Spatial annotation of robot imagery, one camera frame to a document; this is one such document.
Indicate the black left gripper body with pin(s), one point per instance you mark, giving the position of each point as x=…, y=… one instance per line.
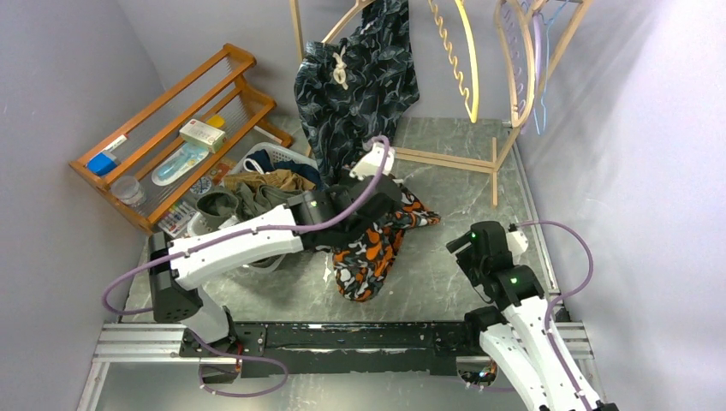
x=349, y=186

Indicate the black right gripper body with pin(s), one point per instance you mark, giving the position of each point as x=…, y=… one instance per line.
x=471, y=265

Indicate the orange camo shorts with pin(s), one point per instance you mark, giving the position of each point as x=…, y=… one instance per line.
x=361, y=266

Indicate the dark patterned shorts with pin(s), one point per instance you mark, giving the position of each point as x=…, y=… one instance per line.
x=358, y=88

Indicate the navy blue shorts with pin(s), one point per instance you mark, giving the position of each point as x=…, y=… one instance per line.
x=264, y=161

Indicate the olive green shorts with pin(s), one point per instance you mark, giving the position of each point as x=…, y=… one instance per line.
x=243, y=202

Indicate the light blue wire hanger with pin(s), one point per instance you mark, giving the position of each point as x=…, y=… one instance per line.
x=544, y=62

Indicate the tan khaki shorts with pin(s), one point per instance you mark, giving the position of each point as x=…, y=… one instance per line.
x=285, y=180

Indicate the light wooden hanger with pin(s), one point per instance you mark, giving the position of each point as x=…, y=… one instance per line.
x=357, y=8

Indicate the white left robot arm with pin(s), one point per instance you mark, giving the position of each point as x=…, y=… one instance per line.
x=309, y=221

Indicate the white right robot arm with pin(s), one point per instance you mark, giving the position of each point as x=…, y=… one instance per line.
x=518, y=330

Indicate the white medicine box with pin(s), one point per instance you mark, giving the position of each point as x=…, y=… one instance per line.
x=205, y=136

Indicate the orange wooden shelf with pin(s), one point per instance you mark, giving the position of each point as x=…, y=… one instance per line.
x=218, y=86

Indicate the blue blister pack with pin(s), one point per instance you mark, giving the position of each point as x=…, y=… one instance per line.
x=178, y=164

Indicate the marker pen set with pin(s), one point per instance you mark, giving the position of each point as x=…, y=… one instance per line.
x=174, y=222

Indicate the clear plastic cup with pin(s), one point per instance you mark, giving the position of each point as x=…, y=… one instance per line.
x=129, y=191

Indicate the blue box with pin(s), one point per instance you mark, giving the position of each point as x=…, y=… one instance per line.
x=102, y=163

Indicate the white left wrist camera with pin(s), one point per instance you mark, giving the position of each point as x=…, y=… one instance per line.
x=371, y=161

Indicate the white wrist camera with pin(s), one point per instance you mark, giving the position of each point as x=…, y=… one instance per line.
x=371, y=161
x=517, y=241

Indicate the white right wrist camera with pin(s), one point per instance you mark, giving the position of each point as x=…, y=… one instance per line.
x=517, y=241

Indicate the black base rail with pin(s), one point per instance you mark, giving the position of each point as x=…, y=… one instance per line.
x=440, y=348

